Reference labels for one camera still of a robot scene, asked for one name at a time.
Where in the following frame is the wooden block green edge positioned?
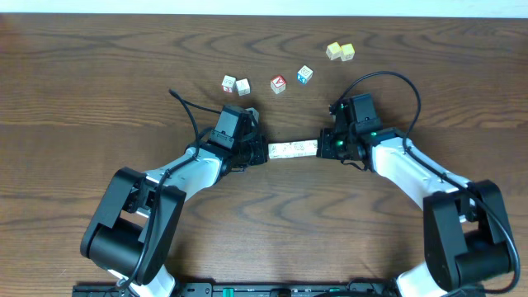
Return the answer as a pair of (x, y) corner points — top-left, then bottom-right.
(279, 143), (295, 158)

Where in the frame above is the yellow wooden block left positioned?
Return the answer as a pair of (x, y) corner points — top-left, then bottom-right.
(326, 42), (342, 60)

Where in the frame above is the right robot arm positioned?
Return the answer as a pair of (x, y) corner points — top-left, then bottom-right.
(317, 125), (521, 296)

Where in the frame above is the yellow wooden block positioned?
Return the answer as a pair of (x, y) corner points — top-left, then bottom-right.
(340, 43), (356, 61)
(326, 42), (342, 60)

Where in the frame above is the red sided wooden block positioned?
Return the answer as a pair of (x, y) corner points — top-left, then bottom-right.
(221, 75), (237, 93)

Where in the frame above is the plain wooden block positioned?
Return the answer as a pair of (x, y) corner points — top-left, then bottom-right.
(268, 144), (281, 159)
(235, 78), (251, 96)
(304, 139), (318, 156)
(292, 141), (306, 157)

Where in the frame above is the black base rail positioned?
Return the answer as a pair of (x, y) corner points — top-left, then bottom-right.
(72, 276), (488, 297)

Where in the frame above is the red letter A block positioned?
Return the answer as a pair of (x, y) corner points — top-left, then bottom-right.
(271, 75), (286, 94)

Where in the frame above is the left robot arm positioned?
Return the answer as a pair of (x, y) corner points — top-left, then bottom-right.
(80, 135), (268, 296)

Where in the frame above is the yellow wooden block right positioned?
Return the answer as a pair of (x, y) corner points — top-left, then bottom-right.
(340, 43), (356, 61)

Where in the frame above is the blue sided wooden block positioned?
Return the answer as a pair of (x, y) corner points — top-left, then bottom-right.
(297, 65), (314, 84)

